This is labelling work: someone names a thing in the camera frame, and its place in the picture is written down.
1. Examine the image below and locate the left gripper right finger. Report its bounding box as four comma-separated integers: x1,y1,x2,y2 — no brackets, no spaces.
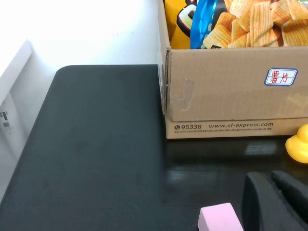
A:
270,170,308,222

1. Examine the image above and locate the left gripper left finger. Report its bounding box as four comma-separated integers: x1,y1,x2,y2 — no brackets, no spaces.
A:
242,172,308,231

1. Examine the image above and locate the blue Vika chips bag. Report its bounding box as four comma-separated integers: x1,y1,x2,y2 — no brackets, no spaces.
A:
190,0,308,50

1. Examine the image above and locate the light pink foam cube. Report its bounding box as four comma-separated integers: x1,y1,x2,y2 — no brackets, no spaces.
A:
197,202,245,231

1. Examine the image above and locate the yellow rubber duck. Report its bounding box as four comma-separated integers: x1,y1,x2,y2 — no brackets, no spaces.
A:
285,124,308,164

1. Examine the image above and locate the cardboard box printed F2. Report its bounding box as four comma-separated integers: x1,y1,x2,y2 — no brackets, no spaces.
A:
157,0,308,140

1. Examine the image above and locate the matte black table mat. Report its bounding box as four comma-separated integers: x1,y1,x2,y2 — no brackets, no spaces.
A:
0,64,168,231

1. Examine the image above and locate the orange chips bag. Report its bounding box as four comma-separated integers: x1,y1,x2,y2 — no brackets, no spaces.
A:
163,0,200,50

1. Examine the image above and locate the white panel with sticker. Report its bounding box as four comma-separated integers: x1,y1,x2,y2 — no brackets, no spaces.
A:
0,39,33,193

